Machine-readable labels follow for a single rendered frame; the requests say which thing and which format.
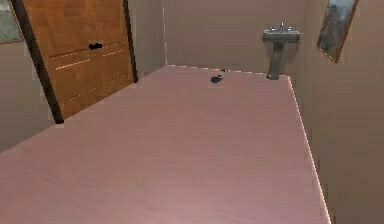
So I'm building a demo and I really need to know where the silver sink faucet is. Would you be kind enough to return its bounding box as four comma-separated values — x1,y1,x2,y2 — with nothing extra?
267,22,295,33

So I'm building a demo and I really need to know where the brown wooden room door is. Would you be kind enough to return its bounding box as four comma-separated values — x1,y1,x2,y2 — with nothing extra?
9,0,140,125

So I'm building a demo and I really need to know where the grey pedestal sink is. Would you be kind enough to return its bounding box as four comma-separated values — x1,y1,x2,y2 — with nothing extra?
261,29,302,81

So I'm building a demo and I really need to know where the black door handle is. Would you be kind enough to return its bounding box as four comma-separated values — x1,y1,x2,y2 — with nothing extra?
87,41,104,52

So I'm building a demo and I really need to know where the brown framed wall picture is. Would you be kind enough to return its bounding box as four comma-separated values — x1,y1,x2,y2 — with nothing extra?
315,0,361,64

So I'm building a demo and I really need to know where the grey framed wall picture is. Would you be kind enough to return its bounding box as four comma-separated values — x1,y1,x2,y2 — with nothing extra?
0,0,25,46

